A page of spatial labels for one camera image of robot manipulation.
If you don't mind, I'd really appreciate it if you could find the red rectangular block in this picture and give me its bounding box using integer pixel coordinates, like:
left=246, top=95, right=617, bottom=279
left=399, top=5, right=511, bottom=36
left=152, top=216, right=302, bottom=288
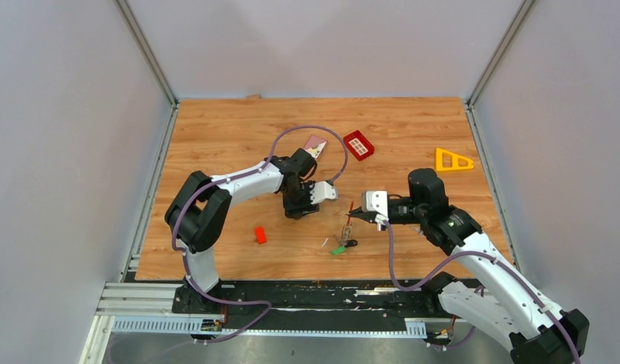
left=254, top=226, right=268, bottom=244

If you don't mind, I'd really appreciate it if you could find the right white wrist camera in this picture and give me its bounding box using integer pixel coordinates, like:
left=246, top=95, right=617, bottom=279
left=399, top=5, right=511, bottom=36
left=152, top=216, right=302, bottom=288
left=361, top=190, right=389, bottom=231

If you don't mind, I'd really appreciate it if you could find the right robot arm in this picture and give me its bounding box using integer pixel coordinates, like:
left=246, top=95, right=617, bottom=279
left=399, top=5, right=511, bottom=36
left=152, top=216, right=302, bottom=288
left=348, top=168, right=590, bottom=363

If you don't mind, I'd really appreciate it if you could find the playing card box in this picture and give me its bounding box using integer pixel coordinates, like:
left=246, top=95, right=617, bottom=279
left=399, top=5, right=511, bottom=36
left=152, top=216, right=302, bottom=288
left=303, top=135, right=327, bottom=159

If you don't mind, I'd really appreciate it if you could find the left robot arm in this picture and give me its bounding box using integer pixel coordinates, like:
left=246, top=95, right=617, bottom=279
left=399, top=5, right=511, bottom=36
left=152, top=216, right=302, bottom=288
left=164, top=149, right=319, bottom=313

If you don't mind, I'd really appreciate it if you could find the yellow triangular brick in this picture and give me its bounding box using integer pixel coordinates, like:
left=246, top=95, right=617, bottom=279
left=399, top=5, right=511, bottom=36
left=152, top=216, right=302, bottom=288
left=434, top=147, right=474, bottom=172

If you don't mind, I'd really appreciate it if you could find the red window brick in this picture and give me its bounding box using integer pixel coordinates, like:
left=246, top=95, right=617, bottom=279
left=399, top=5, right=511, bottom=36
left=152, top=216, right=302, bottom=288
left=343, top=130, right=375, bottom=162

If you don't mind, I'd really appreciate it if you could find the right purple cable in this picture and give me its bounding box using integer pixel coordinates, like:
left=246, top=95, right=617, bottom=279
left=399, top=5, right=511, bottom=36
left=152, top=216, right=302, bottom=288
left=382, top=221, right=583, bottom=364

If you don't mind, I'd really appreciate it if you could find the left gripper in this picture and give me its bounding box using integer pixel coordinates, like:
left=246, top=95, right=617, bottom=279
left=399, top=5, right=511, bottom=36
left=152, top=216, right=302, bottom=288
left=283, top=181, right=321, bottom=221

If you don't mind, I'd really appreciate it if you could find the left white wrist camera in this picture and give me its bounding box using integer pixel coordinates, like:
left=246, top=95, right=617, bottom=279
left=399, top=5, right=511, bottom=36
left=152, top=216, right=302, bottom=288
left=310, top=181, right=339, bottom=205

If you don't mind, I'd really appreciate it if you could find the white slotted cable duct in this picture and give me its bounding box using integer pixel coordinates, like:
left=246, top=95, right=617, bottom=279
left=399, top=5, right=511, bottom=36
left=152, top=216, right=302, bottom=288
left=111, top=316, right=428, bottom=340

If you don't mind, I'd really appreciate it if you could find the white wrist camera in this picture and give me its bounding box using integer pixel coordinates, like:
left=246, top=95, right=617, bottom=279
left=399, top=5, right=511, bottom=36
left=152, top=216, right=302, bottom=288
left=310, top=181, right=339, bottom=205
left=361, top=190, right=389, bottom=231

